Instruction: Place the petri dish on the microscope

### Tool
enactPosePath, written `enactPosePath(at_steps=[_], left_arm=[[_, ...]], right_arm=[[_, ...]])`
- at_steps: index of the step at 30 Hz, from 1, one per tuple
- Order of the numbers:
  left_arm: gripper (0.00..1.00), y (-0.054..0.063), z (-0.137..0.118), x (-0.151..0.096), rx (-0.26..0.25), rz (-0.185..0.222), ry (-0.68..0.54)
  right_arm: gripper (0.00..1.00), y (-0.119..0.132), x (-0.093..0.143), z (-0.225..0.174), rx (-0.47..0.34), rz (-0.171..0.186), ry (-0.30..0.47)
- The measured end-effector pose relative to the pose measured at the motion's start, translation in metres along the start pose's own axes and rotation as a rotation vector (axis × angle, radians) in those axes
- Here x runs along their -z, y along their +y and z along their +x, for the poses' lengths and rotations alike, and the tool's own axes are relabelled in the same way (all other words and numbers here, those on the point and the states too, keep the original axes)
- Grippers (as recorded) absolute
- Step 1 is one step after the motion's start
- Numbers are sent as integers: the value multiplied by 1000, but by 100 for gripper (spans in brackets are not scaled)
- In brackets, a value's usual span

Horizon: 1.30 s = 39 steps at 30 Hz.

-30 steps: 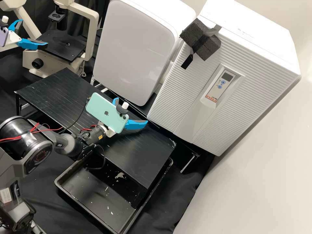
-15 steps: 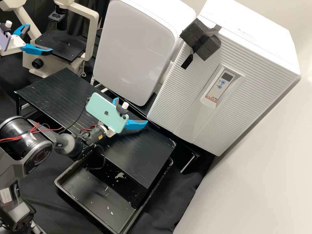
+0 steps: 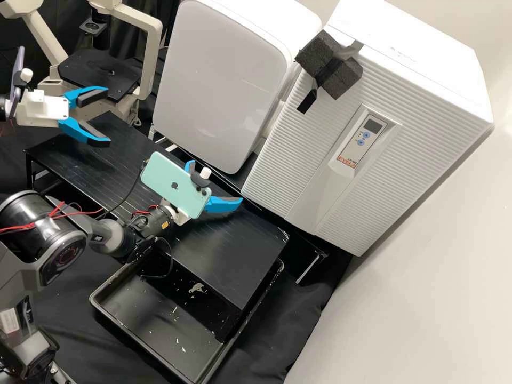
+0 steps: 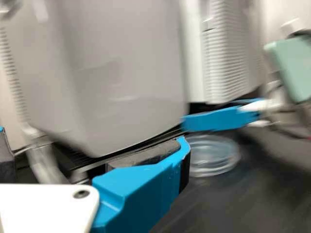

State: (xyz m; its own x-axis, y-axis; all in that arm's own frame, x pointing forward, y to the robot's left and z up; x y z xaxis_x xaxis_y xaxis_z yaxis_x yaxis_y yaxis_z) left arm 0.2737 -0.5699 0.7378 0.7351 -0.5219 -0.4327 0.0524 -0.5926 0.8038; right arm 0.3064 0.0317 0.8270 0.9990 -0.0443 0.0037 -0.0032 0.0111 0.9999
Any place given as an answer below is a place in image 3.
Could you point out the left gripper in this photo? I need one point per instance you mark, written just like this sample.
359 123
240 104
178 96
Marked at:
40 110

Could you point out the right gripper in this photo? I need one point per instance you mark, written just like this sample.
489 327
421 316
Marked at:
178 216

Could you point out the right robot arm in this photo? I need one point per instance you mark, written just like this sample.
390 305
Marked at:
40 236

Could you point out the cream microscope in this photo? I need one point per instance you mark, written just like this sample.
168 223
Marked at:
132 24

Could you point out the black platform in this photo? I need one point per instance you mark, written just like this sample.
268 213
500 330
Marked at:
308 256
100 168

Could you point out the white box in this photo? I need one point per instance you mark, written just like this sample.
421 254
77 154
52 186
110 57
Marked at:
224 80

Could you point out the black tray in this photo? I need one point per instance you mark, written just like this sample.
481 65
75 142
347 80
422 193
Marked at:
152 316

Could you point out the incubator door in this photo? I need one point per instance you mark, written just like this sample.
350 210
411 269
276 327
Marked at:
420 160

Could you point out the white incubator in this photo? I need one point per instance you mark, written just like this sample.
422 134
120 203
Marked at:
400 24

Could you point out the right wrist camera phone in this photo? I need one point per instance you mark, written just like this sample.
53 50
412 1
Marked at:
168 180

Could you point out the wrist camera phone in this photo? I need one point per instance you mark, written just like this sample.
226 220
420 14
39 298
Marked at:
168 180
18 68

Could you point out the left wrist camera phone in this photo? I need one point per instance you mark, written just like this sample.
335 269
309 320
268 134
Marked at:
18 68

